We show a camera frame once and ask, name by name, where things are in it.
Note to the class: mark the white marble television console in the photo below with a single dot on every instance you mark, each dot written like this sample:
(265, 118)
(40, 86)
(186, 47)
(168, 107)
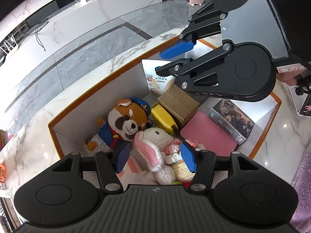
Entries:
(109, 9)

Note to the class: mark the brown cardboard box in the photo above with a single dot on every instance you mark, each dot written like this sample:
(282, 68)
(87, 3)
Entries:
(177, 104)

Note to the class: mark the yellow plastic case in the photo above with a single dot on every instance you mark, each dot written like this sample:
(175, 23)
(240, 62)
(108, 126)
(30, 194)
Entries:
(161, 119)

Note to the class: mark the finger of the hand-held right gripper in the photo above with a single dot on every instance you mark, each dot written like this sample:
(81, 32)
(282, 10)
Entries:
(170, 69)
(177, 49)

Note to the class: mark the pink striped plush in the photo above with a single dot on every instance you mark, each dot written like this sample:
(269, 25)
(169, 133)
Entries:
(134, 165)

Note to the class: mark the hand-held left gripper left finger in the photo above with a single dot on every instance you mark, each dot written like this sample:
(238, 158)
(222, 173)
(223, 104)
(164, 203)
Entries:
(122, 159)

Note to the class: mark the phone stand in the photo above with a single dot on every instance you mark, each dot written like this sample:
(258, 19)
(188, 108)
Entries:
(295, 99)

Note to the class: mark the white peach print pouch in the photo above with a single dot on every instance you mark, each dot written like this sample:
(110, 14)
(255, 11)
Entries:
(155, 82)

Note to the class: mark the white router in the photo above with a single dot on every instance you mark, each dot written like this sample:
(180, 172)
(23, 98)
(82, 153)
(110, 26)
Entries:
(9, 46)

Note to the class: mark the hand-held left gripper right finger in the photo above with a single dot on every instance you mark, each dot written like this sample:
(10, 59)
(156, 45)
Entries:
(188, 157)

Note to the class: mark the sailor bear plush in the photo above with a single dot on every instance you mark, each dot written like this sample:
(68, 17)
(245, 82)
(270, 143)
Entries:
(126, 121)

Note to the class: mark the crochet bunny doll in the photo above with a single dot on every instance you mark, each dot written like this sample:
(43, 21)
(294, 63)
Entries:
(155, 136)

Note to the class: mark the smartphone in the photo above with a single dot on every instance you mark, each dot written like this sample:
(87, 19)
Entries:
(306, 106)

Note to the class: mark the person's right hand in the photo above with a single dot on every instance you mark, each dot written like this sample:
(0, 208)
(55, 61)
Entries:
(286, 79)

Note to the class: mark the red green crochet toy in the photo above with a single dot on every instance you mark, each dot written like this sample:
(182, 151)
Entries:
(187, 185)

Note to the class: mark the pink notebook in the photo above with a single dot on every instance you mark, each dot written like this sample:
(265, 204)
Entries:
(209, 133)

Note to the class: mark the orange cardboard box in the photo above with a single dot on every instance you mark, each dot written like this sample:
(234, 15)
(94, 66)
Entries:
(97, 106)

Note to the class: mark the dark printed card box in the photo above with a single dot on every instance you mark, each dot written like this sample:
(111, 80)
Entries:
(230, 119)

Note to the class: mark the person's purple fuzzy clothing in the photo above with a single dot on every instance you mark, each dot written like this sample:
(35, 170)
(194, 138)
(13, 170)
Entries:
(303, 187)

